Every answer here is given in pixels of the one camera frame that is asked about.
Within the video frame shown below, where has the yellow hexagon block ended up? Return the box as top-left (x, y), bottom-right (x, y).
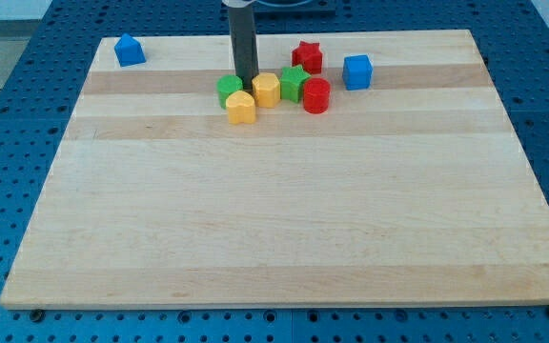
top-left (252, 72), bottom-right (280, 109)

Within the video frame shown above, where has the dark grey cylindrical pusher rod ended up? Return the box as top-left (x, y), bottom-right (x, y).
top-left (223, 0), bottom-right (259, 91)

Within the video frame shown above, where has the blue cube block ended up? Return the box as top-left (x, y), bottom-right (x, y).
top-left (342, 55), bottom-right (373, 91)

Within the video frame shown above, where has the red cylinder block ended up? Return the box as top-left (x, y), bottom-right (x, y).
top-left (303, 77), bottom-right (331, 114)

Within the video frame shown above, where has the light wooden board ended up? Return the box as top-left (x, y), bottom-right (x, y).
top-left (0, 30), bottom-right (549, 310)

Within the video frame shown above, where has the yellow heart block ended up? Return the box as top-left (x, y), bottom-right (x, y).
top-left (226, 91), bottom-right (256, 124)

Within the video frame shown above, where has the green star block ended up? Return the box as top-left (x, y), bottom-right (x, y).
top-left (279, 65), bottom-right (311, 103)

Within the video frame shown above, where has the green cylinder block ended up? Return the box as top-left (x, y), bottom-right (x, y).
top-left (216, 74), bottom-right (243, 110)

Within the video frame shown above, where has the red star block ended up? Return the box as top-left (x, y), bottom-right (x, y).
top-left (292, 41), bottom-right (323, 74)

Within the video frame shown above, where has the blue pentagon house block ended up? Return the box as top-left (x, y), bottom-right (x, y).
top-left (114, 33), bottom-right (146, 67)

